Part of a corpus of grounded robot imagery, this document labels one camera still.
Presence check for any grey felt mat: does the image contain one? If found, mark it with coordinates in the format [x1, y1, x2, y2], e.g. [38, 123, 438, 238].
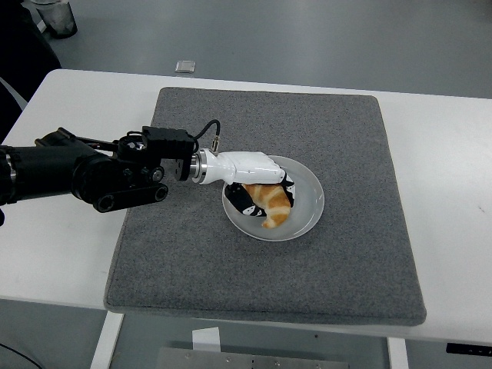
[103, 86, 427, 328]

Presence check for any croissant bread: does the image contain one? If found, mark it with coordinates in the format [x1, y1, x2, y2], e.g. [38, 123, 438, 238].
[244, 183, 292, 229]

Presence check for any black chair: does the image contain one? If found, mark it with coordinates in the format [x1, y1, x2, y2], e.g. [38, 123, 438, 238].
[0, 0, 64, 144]

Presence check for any light grey round plate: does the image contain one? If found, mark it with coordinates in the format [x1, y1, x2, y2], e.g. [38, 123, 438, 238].
[221, 155, 326, 242]

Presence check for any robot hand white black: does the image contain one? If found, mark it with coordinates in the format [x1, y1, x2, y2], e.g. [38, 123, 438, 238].
[200, 148, 298, 219]

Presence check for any black table control panel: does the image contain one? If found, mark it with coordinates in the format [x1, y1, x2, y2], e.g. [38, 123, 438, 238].
[445, 341, 492, 357]

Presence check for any black mesh waste bin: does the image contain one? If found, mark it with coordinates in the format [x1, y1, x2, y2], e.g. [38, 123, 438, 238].
[30, 0, 79, 40]

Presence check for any white table leg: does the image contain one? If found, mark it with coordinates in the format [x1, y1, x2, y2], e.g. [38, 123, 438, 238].
[386, 336, 410, 369]
[88, 310, 126, 369]

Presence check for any thin black floor cable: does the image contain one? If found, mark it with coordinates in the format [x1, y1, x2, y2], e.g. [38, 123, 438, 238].
[0, 339, 42, 369]

